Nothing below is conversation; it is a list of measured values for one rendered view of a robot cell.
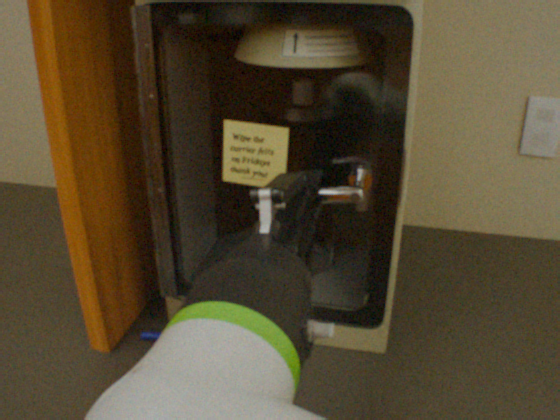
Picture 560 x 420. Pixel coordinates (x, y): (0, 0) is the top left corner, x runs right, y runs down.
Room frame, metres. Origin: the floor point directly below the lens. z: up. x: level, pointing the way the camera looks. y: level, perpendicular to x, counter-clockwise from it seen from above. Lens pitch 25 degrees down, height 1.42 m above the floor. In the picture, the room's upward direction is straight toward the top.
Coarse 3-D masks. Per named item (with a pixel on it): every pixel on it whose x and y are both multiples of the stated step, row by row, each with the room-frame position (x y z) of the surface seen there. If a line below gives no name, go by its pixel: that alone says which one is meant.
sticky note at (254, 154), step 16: (224, 128) 0.57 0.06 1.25; (240, 128) 0.56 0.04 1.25; (256, 128) 0.56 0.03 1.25; (272, 128) 0.56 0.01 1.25; (224, 144) 0.57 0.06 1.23; (240, 144) 0.56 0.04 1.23; (256, 144) 0.56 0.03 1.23; (272, 144) 0.56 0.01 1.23; (224, 160) 0.57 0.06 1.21; (240, 160) 0.56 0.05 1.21; (256, 160) 0.56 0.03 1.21; (272, 160) 0.56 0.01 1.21; (224, 176) 0.57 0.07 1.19; (240, 176) 0.56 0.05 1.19; (256, 176) 0.56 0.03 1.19; (272, 176) 0.56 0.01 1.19
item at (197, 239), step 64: (192, 64) 0.58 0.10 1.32; (256, 64) 0.56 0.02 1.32; (320, 64) 0.54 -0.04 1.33; (384, 64) 0.53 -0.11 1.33; (192, 128) 0.58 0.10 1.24; (320, 128) 0.54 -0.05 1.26; (384, 128) 0.53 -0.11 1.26; (192, 192) 0.58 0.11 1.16; (384, 192) 0.52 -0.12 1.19; (192, 256) 0.58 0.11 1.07; (320, 256) 0.54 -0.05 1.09; (384, 256) 0.52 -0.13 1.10; (320, 320) 0.54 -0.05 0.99
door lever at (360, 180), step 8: (352, 176) 0.53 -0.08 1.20; (360, 176) 0.52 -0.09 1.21; (368, 176) 0.53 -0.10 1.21; (352, 184) 0.53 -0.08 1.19; (360, 184) 0.50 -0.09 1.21; (368, 184) 0.53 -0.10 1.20; (320, 192) 0.49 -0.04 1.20; (328, 192) 0.49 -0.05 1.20; (336, 192) 0.49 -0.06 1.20; (344, 192) 0.49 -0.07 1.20; (352, 192) 0.48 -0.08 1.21; (360, 192) 0.48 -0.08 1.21; (320, 200) 0.49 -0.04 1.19; (328, 200) 0.49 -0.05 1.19; (336, 200) 0.49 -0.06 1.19; (344, 200) 0.49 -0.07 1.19; (352, 200) 0.48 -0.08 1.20; (360, 200) 0.48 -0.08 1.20
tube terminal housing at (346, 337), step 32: (160, 0) 0.60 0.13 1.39; (192, 0) 0.59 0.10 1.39; (256, 0) 0.57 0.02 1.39; (288, 0) 0.56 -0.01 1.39; (320, 0) 0.56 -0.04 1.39; (352, 0) 0.55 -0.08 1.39; (384, 0) 0.54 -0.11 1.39; (416, 0) 0.53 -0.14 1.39; (416, 32) 0.53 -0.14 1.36; (416, 64) 0.53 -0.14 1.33; (384, 320) 0.53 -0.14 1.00; (384, 352) 0.53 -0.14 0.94
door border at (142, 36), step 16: (144, 16) 0.59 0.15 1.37; (144, 32) 0.59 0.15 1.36; (144, 48) 0.59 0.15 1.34; (144, 64) 0.59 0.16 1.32; (144, 80) 0.59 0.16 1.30; (144, 96) 0.59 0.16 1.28; (144, 112) 0.59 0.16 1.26; (144, 128) 0.59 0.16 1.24; (160, 144) 0.59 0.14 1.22; (144, 160) 0.59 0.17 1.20; (160, 160) 0.59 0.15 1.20; (160, 176) 0.59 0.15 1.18; (160, 192) 0.59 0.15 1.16; (160, 208) 0.59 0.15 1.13; (160, 224) 0.59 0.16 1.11; (160, 240) 0.59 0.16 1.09; (160, 256) 0.59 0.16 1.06; (160, 272) 0.59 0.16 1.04; (176, 288) 0.59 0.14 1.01
